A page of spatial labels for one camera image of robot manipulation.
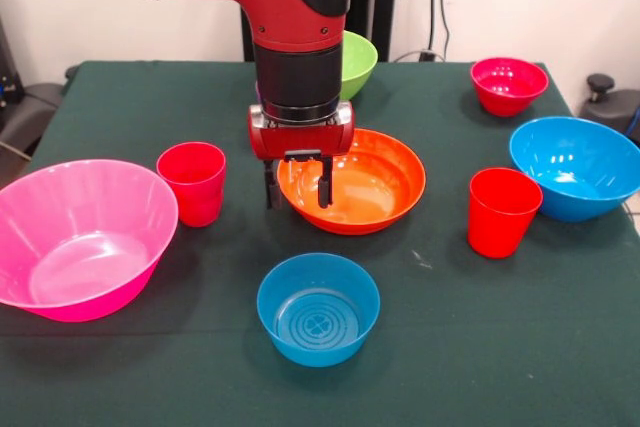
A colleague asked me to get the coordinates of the black pedestal foot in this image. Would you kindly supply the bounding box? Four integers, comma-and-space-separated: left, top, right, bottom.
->
0, 81, 66, 158
579, 73, 640, 143

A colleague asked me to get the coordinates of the small red bowl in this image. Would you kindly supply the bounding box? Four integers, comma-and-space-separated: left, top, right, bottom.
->
469, 57, 550, 118

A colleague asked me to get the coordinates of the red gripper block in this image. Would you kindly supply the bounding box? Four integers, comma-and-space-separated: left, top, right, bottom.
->
247, 100, 357, 211

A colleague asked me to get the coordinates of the medium blue bowl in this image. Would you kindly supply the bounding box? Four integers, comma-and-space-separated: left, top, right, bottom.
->
256, 252, 382, 368

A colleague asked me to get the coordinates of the large blue bowl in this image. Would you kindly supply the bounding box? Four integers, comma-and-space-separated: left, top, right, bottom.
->
508, 116, 640, 224

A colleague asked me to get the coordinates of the black equipment tower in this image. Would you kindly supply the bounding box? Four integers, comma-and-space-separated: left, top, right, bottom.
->
0, 16, 24, 133

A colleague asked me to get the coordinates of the orange bowl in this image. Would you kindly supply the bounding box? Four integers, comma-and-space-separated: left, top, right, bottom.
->
276, 127, 428, 236

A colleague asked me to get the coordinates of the dark green tablecloth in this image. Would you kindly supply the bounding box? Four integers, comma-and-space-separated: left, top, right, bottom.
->
0, 59, 640, 427

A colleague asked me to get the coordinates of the green bowl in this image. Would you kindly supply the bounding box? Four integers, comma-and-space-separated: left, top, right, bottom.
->
341, 30, 380, 102

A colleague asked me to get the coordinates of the large pink bowl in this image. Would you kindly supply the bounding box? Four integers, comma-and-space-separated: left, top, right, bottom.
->
0, 158, 180, 324

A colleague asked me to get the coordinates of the red cup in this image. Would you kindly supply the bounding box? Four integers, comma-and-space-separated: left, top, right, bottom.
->
155, 141, 227, 229
467, 167, 544, 260

